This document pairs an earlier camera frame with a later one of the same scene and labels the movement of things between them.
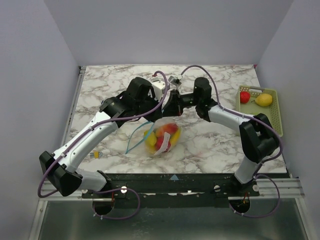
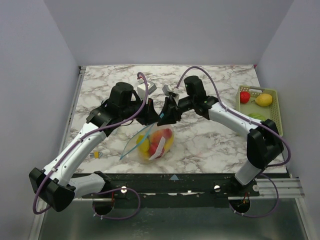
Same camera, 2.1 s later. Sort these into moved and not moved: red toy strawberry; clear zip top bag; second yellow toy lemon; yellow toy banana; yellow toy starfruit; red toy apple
Moved: yellow toy starfruit; clear zip top bag; yellow toy banana; red toy apple
Not moved: red toy strawberry; second yellow toy lemon
